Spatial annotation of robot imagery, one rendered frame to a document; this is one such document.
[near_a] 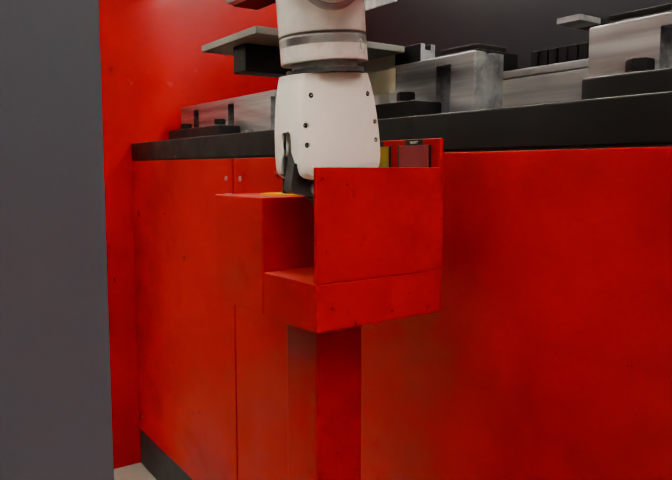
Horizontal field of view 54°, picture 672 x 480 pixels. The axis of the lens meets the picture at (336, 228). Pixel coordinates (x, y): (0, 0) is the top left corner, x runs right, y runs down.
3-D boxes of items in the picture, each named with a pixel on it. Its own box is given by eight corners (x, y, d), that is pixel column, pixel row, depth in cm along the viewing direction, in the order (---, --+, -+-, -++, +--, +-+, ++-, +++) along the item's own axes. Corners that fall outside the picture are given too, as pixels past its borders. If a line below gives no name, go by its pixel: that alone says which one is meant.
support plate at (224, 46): (201, 52, 103) (201, 45, 103) (338, 67, 118) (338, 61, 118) (256, 32, 88) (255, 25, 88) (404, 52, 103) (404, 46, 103)
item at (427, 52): (344, 77, 117) (344, 60, 117) (357, 79, 119) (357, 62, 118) (420, 62, 101) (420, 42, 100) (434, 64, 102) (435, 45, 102)
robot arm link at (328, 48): (335, 45, 69) (337, 74, 70) (262, 43, 64) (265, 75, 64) (387, 32, 62) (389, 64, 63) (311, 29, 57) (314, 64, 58)
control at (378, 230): (215, 299, 75) (213, 140, 73) (328, 284, 85) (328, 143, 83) (316, 334, 59) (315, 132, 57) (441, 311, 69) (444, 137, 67)
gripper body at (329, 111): (342, 65, 69) (349, 171, 71) (258, 65, 63) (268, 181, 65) (389, 56, 63) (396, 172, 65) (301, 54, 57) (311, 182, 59)
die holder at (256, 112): (181, 143, 176) (180, 107, 175) (202, 144, 179) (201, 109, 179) (274, 136, 135) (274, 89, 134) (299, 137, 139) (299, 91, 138)
